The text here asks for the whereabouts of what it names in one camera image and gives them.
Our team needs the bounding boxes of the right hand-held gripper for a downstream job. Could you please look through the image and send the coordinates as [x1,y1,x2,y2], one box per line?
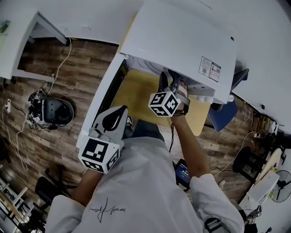
[148,69,191,118]

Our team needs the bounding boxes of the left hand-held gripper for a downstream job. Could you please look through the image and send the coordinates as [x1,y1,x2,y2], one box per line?
[78,105,130,175]

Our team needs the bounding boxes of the person's right forearm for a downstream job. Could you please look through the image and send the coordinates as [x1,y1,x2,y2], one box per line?
[171,110,211,180]

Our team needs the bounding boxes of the person's left forearm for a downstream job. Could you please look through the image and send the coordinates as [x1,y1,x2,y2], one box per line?
[71,168,107,207]

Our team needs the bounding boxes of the person's right hand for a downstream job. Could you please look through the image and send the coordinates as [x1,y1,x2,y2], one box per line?
[176,79,190,98]

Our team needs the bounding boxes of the person's shoe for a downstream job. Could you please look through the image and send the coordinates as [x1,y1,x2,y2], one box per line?
[125,116,134,137]

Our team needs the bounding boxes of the black wristband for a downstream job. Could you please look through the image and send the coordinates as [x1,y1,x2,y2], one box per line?
[171,108,189,117]

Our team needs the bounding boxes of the person's blue jeans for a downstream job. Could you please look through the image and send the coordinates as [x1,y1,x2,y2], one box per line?
[130,119,164,143]

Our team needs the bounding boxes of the blue chair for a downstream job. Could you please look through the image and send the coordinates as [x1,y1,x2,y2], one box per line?
[208,68,250,132]

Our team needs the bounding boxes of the person's white shirt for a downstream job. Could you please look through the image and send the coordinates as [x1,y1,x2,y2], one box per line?
[45,136,245,233]

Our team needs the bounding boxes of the black tablet with blue screen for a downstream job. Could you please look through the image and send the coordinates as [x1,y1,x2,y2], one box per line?
[174,158,191,189]

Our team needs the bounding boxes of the black office chair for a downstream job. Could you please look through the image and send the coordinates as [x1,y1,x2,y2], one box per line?
[35,165,75,212]

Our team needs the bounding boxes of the round light wooden table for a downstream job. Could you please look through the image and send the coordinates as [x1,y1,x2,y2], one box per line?
[233,147,285,184]

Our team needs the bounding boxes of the white router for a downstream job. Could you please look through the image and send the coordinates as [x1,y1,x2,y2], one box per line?
[270,120,280,135]

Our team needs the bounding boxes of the white table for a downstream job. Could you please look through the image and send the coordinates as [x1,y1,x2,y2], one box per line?
[0,6,69,80]

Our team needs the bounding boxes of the white shelf rack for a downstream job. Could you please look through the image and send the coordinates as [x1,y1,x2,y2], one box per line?
[0,168,31,233]

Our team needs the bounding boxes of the white cabinet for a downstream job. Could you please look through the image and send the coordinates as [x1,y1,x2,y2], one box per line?
[249,169,280,204]

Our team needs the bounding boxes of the small green plant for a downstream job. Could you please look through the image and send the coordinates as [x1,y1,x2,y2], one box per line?
[0,20,11,34]

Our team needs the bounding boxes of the black standing fan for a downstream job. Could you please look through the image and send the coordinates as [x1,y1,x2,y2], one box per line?
[271,169,291,203]

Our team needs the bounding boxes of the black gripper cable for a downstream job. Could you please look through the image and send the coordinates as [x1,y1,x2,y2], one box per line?
[169,122,176,152]

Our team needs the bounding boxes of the pile of cables and devices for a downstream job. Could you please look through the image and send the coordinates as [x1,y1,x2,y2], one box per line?
[27,90,59,132]

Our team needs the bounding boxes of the long white cable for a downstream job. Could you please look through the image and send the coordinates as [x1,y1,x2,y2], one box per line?
[46,37,72,96]

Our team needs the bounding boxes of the white charger cable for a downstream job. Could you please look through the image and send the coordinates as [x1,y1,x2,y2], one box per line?
[212,131,257,177]

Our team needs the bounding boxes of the black strap buckle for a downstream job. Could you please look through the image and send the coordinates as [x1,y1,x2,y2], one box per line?
[204,217,226,233]

